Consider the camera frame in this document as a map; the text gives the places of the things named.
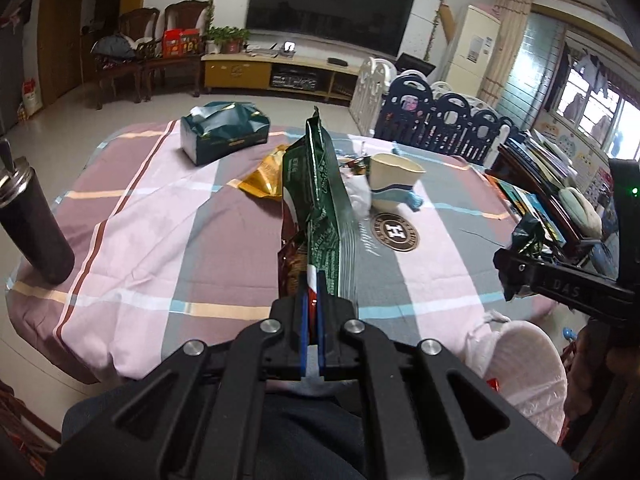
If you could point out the red gift box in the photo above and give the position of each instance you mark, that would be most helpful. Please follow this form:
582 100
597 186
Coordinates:
182 43

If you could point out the red cracker packet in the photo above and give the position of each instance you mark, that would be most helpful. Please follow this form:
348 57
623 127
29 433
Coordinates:
292 270

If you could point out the stack of books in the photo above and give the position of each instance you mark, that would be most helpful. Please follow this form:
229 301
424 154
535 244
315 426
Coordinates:
542 157

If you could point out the clear white plastic bag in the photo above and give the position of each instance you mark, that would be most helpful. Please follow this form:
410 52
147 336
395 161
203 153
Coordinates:
357 195

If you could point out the black monitor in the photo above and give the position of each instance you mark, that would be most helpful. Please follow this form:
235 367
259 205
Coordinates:
415 64

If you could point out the dark green wrapper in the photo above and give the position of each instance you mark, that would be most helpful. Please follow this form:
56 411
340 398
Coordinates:
525 240

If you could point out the window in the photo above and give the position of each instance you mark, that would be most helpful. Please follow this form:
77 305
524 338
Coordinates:
600 105

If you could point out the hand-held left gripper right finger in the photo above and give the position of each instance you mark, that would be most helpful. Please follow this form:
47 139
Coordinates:
321 335

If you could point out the green snack bag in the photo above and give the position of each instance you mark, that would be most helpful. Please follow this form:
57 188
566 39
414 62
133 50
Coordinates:
320 200

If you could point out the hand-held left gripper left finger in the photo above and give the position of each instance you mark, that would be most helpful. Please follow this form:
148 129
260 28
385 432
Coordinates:
305 335

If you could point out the grey-green cushion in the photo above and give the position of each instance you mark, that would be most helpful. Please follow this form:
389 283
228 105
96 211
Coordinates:
580 212

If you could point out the black television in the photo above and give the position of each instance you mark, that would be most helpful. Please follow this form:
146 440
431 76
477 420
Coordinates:
330 5

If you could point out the black thermos bottle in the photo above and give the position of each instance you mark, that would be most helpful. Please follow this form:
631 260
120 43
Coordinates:
35 230

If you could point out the children's wall chart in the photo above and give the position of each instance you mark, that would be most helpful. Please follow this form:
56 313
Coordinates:
596 175
554 135
576 149

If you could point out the pink grey checkered tablecloth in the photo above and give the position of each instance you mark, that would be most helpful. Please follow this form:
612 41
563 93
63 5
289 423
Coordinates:
175 240

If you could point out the potted green plant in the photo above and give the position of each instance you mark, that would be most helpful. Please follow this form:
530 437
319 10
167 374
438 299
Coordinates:
227 37

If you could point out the wooden television cabinet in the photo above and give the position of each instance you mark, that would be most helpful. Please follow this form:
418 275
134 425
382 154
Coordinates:
240 75

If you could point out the green tissue box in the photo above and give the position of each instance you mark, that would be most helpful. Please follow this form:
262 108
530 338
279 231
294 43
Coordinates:
225 135

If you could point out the cream paper bowl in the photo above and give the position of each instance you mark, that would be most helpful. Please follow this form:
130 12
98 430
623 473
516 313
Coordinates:
395 185

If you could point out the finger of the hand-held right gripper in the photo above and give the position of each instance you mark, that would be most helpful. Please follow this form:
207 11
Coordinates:
565 285

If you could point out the pile of picture books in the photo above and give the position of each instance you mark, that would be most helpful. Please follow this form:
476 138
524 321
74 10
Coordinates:
530 205

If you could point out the beige curtain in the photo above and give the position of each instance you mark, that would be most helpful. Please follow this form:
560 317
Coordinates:
505 45

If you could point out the hanging clothes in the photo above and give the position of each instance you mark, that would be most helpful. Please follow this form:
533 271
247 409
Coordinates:
592 72

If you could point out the dark wooden side table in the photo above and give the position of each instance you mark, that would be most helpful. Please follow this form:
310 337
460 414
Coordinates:
560 210

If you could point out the black bag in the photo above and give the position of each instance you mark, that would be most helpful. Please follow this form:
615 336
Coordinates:
114 47

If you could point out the white standing air conditioner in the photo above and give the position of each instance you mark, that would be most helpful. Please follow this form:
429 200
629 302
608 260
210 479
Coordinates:
472 50

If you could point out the small brown wrapper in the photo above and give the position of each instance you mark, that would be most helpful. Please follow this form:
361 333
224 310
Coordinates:
355 166

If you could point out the small black box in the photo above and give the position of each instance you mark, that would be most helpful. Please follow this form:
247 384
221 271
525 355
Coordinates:
337 61

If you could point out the black audio receiver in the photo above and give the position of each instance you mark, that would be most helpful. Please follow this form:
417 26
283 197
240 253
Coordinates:
295 81

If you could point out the red white bag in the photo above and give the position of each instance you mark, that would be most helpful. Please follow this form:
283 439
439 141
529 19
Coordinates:
31 97

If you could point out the white wastebasket with plastic liner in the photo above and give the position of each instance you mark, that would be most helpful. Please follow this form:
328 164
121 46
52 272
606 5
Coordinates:
525 370

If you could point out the gold snack bag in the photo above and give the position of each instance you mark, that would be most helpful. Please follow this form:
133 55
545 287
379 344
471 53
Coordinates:
265 180

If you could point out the navy playpen fence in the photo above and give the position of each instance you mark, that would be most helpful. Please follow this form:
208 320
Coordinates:
445 125

